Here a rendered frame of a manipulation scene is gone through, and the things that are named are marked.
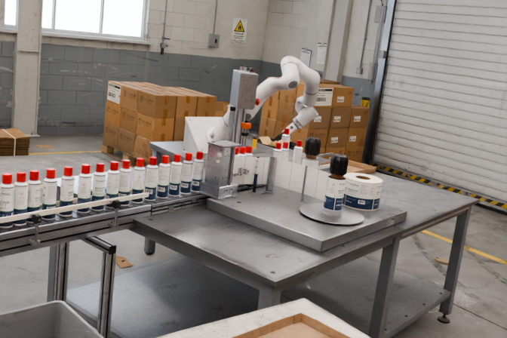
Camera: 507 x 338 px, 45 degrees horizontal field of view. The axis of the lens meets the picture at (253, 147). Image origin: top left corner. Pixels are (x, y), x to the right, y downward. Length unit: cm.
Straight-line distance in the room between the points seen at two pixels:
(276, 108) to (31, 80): 318
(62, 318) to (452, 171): 650
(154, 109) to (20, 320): 518
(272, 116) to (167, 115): 148
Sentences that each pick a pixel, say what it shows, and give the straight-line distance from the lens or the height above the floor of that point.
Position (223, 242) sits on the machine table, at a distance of 253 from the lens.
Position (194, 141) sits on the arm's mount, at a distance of 402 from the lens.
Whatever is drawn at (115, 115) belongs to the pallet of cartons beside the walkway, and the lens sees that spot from 730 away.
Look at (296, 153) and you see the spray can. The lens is 362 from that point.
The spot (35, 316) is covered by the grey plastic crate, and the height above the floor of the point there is 99.
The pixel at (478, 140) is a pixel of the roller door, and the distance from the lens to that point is 747.
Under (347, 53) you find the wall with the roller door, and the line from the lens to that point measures 888.
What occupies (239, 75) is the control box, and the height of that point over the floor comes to 146.
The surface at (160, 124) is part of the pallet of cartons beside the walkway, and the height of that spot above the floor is 57.
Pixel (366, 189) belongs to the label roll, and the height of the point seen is 99.
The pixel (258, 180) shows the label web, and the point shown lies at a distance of 315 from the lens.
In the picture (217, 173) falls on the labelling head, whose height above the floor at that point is 101.
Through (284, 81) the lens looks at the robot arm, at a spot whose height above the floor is 142.
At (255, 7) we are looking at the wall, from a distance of 1008.
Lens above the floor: 170
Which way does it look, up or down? 11 degrees down
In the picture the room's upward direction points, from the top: 7 degrees clockwise
